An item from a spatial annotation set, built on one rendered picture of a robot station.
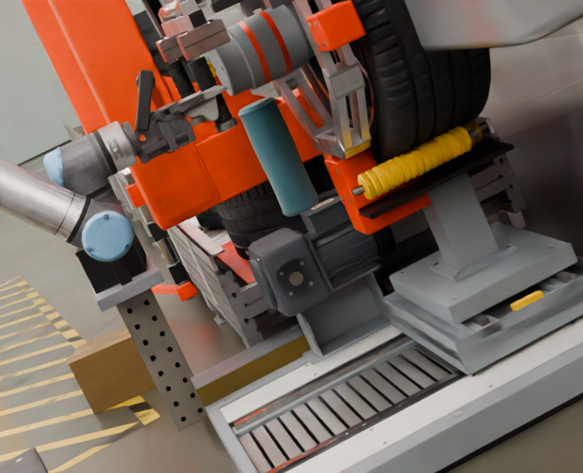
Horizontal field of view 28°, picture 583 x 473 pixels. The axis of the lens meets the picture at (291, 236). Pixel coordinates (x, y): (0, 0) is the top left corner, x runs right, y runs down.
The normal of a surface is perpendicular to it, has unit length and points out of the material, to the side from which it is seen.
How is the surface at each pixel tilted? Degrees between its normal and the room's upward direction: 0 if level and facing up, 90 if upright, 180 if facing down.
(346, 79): 90
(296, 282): 90
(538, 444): 0
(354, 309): 90
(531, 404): 90
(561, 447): 0
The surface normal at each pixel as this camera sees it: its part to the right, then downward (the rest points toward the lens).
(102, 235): 0.29, 0.20
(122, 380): 0.00, 0.23
